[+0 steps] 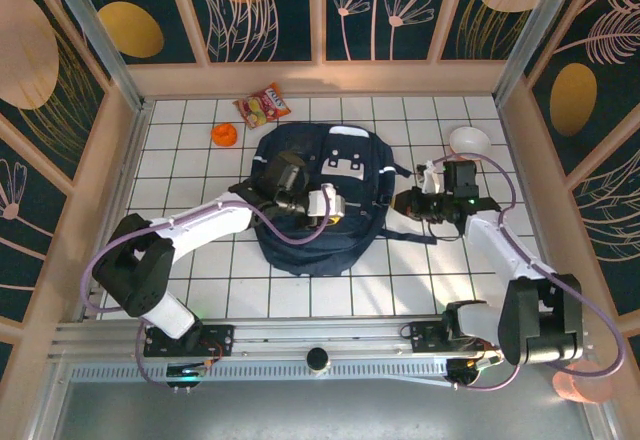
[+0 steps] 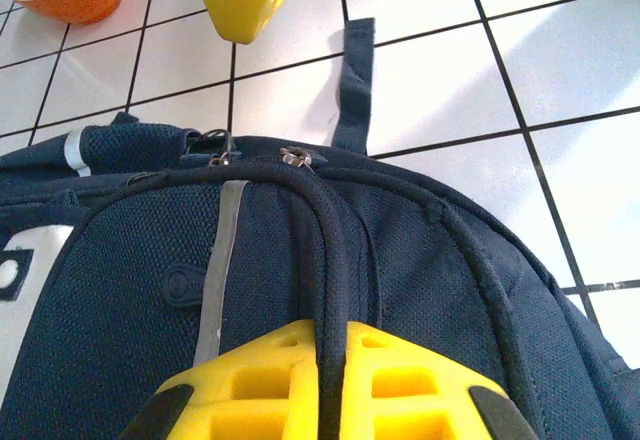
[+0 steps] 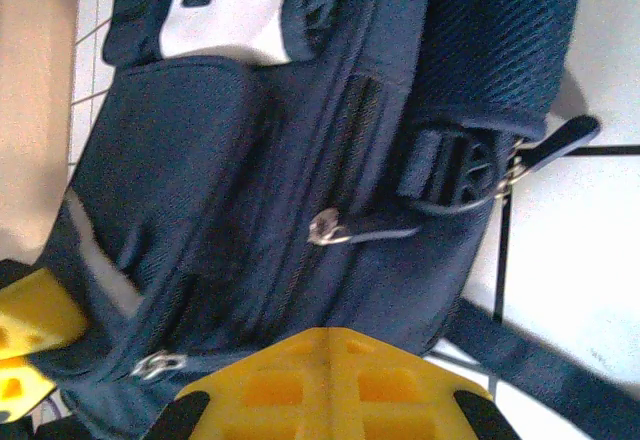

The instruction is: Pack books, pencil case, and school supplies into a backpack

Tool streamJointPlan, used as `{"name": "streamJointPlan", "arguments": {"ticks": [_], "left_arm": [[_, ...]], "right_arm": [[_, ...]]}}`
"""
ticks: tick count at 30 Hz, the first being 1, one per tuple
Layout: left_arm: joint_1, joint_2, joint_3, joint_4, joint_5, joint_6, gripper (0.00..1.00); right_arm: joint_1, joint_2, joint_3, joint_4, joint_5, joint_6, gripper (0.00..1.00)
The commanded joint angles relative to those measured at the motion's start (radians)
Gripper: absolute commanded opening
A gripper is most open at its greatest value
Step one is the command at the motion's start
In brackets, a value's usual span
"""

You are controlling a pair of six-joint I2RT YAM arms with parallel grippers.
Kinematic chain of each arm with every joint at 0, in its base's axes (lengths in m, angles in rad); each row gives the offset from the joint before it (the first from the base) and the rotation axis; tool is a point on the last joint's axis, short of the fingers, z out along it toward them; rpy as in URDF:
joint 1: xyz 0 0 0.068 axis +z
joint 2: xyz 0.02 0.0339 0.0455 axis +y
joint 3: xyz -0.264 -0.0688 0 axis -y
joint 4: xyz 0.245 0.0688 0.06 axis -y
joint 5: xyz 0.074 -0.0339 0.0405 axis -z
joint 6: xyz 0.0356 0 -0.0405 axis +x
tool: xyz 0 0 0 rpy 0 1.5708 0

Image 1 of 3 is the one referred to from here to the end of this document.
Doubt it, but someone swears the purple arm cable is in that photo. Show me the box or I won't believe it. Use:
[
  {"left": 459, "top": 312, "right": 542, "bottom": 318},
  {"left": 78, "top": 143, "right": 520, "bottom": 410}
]
[
  {"left": 427, "top": 154, "right": 626, "bottom": 392},
  {"left": 82, "top": 185, "right": 334, "bottom": 391}
]

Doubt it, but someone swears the black round knob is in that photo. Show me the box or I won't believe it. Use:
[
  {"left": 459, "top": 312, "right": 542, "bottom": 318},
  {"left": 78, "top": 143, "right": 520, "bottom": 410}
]
[{"left": 305, "top": 345, "right": 331, "bottom": 376}]

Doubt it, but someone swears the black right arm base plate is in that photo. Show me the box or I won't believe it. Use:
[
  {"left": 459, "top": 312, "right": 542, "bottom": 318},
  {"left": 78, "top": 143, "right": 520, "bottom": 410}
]
[{"left": 409, "top": 319, "right": 501, "bottom": 354}]

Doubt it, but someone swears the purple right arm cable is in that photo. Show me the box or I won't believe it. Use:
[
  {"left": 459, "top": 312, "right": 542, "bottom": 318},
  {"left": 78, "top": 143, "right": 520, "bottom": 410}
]
[{"left": 427, "top": 154, "right": 626, "bottom": 392}]

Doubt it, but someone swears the thin black cable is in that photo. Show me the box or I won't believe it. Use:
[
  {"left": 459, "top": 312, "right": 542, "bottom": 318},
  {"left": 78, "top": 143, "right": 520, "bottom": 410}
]
[{"left": 426, "top": 219, "right": 464, "bottom": 244}]

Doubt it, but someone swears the black controller board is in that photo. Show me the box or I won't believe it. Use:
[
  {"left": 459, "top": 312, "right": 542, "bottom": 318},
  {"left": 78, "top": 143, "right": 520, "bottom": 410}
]
[
  {"left": 446, "top": 358, "right": 484, "bottom": 390},
  {"left": 166, "top": 363, "right": 207, "bottom": 391}
]

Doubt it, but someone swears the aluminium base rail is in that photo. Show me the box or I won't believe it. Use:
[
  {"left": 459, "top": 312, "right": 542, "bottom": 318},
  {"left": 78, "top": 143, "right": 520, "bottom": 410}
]
[{"left": 49, "top": 312, "right": 596, "bottom": 361}]

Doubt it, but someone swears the small orange cup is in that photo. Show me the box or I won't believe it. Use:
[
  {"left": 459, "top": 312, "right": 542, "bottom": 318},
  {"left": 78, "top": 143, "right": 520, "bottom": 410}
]
[{"left": 210, "top": 122, "right": 239, "bottom": 149}]

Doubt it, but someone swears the navy blue backpack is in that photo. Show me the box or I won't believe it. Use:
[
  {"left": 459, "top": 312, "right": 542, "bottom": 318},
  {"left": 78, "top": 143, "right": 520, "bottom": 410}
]
[{"left": 252, "top": 122, "right": 439, "bottom": 277}]

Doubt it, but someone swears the orange candy snack bag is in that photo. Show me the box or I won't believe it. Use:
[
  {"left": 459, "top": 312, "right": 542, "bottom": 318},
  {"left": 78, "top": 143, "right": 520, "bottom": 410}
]
[{"left": 232, "top": 82, "right": 292, "bottom": 133}]

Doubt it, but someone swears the aluminium corner post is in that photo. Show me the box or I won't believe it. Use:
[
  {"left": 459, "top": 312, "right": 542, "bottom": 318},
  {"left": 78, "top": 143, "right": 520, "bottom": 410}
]
[
  {"left": 42, "top": 0, "right": 146, "bottom": 111},
  {"left": 492, "top": 0, "right": 584, "bottom": 106}
]

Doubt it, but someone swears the orange and white bowl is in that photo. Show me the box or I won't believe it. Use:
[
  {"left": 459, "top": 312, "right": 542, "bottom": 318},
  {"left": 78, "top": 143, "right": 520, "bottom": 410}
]
[{"left": 448, "top": 126, "right": 493, "bottom": 159}]

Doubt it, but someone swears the perforated metal cable duct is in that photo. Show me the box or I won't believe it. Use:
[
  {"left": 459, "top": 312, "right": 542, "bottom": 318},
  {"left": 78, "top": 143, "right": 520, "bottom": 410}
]
[{"left": 69, "top": 359, "right": 451, "bottom": 384}]

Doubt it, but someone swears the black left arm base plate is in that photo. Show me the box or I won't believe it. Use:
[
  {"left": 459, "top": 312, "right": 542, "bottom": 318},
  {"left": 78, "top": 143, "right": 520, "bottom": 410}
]
[{"left": 143, "top": 323, "right": 236, "bottom": 359}]

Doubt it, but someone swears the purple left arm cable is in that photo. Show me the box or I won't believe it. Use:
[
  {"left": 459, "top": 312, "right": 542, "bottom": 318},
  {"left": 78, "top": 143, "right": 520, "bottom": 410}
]
[{"left": 82, "top": 185, "right": 334, "bottom": 391}]

